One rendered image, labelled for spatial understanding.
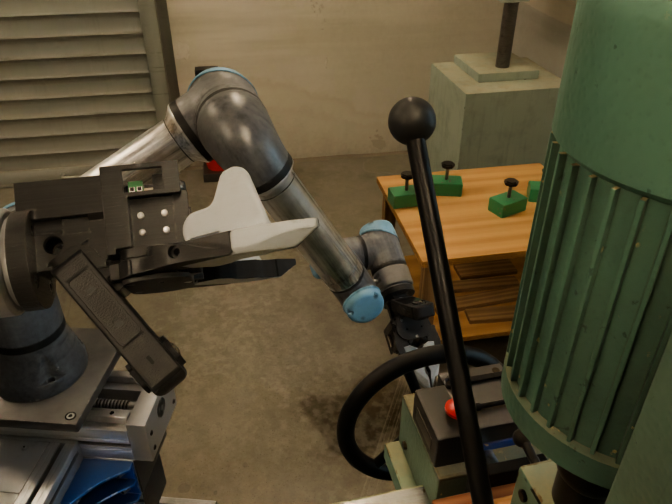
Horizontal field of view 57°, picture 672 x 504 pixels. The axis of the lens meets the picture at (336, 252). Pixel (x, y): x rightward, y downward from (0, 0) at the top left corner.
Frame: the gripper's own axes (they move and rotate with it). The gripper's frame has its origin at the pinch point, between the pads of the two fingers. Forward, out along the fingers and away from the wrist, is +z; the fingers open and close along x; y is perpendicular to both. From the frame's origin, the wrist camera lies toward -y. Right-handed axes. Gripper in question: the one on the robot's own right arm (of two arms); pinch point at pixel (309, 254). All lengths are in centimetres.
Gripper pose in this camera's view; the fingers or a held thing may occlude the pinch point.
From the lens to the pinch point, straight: 46.7
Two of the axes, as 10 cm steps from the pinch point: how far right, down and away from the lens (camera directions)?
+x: -1.6, 1.8, 9.7
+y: -1.5, -9.8, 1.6
